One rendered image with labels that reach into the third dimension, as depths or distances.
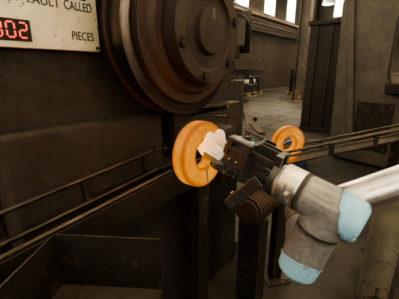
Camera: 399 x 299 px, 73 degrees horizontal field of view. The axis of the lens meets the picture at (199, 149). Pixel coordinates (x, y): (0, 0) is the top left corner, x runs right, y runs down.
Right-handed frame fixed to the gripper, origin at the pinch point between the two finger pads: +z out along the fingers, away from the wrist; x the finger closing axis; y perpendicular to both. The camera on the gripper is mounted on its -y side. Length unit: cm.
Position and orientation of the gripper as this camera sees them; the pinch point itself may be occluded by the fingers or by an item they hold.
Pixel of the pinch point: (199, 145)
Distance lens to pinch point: 63.5
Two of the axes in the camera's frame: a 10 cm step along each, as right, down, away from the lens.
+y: 1.9, -8.7, -4.5
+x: -6.4, 2.3, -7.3
